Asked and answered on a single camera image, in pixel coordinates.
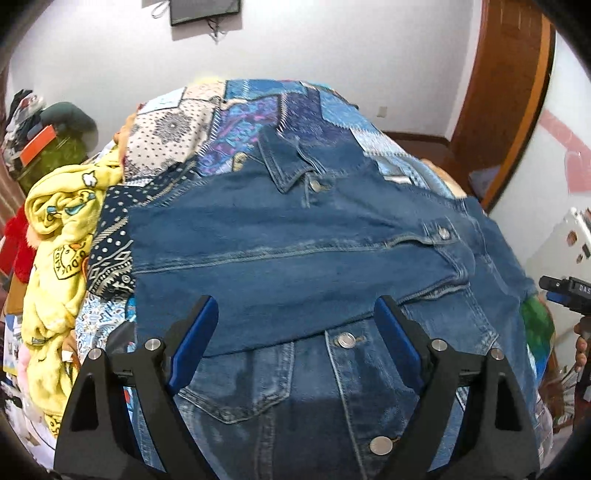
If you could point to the person's right hand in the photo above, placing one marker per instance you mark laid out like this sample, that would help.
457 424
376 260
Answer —
580 346

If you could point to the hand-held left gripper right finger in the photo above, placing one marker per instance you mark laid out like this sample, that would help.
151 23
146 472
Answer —
396 333

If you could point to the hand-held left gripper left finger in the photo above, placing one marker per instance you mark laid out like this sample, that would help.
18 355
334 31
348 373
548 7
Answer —
197 333

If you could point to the green cloth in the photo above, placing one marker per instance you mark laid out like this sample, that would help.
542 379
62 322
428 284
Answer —
538 323

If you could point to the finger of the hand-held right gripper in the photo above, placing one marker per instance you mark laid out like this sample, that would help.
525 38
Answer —
552 288

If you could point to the pink wall sticker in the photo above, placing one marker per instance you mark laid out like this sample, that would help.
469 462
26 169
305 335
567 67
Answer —
569 147

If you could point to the brown wooden door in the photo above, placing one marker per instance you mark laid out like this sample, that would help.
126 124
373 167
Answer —
503 83

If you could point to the blue denim jacket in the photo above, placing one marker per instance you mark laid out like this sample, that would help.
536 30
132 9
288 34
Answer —
295 258

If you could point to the wall-mounted black television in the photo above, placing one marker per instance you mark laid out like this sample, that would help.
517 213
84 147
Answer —
204 10

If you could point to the red plush cloth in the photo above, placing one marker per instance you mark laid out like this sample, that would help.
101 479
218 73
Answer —
21 244

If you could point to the yellow printed blanket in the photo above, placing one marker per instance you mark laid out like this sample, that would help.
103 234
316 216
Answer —
55 240

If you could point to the blue patchwork bedspread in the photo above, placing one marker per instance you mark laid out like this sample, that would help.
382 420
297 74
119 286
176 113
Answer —
240 124

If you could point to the pile of assorted clothes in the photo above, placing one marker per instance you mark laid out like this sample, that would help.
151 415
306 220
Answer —
23 120

